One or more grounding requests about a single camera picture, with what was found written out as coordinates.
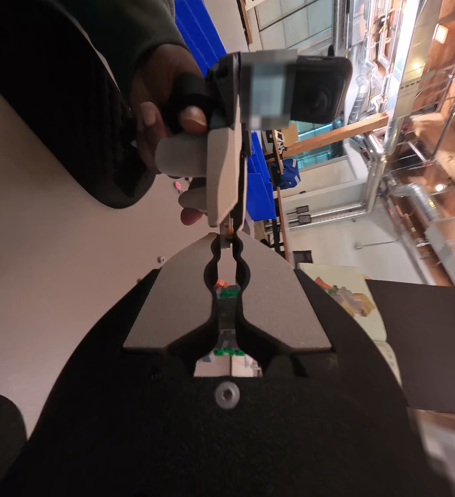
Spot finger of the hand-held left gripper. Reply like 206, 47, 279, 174
206, 125, 240, 228
231, 131, 248, 233

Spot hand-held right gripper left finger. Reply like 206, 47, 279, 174
123, 232, 221, 375

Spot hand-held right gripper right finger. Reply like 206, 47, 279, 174
232, 232, 333, 376

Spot person's left forearm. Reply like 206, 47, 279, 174
56, 0, 191, 98

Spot grey desk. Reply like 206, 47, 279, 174
0, 66, 259, 439

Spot person's left hand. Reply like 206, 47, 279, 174
130, 45, 208, 226

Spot blue plastic bin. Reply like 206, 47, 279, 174
247, 173, 278, 223
174, 0, 228, 78
247, 132, 269, 175

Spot blue jacket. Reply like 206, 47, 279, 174
280, 157, 302, 191

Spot toy brick tower model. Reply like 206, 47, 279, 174
194, 279, 261, 377

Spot open instruction booklet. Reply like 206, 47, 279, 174
297, 264, 388, 343

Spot black knit cloth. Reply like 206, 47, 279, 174
0, 0, 156, 210

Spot silver ventilation duct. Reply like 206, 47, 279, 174
387, 180, 445, 233

